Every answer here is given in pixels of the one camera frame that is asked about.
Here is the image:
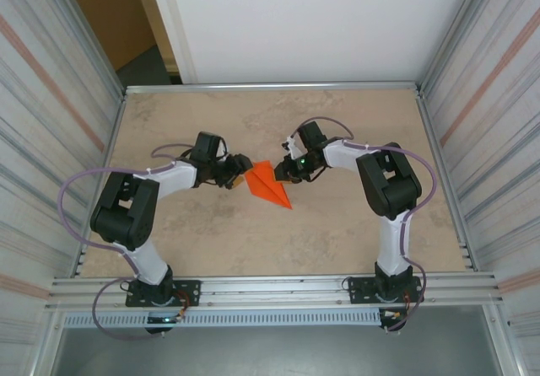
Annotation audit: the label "grey metal shelf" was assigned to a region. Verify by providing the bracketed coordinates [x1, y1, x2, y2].
[50, 327, 505, 376]

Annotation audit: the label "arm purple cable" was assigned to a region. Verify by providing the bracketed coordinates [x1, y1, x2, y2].
[294, 116, 438, 334]
[57, 142, 199, 341]

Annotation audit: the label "white cable connector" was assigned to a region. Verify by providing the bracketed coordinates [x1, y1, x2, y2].
[378, 308, 407, 323]

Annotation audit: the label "brown wooden door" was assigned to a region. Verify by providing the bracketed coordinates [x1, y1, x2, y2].
[62, 0, 175, 73]

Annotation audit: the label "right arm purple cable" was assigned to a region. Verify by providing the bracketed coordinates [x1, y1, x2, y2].
[294, 116, 438, 334]

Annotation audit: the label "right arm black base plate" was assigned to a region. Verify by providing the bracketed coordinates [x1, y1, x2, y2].
[347, 275, 424, 305]

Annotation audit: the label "aluminium table side rail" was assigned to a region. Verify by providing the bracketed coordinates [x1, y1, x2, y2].
[415, 89, 477, 272]
[74, 93, 127, 278]

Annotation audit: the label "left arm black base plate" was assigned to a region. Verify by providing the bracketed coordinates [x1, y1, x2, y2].
[125, 279, 202, 309]

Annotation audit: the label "grey slotted cable duct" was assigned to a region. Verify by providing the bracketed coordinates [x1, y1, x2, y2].
[62, 309, 383, 330]

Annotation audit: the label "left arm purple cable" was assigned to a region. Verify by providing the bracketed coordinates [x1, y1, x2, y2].
[57, 142, 199, 341]

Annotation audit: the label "orange square paper sheet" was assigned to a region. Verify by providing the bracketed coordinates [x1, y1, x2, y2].
[244, 161, 294, 211]

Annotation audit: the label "aluminium table edge bar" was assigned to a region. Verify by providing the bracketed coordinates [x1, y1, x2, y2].
[124, 81, 419, 95]

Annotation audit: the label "aluminium mounting rail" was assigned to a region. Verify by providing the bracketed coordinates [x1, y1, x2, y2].
[45, 271, 505, 313]

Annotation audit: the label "aluminium frame post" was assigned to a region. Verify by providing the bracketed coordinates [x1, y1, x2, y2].
[417, 0, 507, 94]

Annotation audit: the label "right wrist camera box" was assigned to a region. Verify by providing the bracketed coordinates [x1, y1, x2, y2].
[281, 137, 305, 161]

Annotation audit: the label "white door frame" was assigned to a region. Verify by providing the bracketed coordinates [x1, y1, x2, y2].
[130, 0, 198, 85]

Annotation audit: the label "circuit board with green light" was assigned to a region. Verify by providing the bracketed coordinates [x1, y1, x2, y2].
[146, 314, 186, 325]

